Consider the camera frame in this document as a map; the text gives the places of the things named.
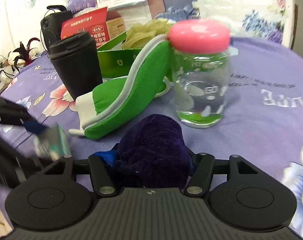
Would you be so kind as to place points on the purple floral bedsheet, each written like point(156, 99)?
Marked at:
point(263, 117)

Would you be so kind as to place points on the black speaker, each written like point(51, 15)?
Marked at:
point(51, 24)

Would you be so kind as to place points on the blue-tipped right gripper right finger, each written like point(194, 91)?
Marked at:
point(201, 173)

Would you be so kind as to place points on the olive yellow bath pouf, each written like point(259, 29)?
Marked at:
point(140, 34)

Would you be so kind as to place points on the dark purple towel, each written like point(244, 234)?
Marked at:
point(153, 154)

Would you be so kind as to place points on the white plush toy with feathers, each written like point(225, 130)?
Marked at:
point(21, 57)

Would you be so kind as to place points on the teal patterned small item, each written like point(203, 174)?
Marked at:
point(52, 143)

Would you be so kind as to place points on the white floral bedding package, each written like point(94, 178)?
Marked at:
point(272, 20)

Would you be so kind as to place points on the red cardboard box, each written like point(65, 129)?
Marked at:
point(102, 25)

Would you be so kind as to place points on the green oven mitt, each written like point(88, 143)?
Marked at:
point(117, 101)

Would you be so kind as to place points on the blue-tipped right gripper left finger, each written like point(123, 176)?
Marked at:
point(101, 166)

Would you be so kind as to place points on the black travel cup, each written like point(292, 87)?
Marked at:
point(76, 61)

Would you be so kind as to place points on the glass jar with pink lid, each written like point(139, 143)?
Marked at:
point(200, 70)

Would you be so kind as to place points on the green cardboard box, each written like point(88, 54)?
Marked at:
point(115, 61)

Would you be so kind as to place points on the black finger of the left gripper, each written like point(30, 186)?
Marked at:
point(16, 115)

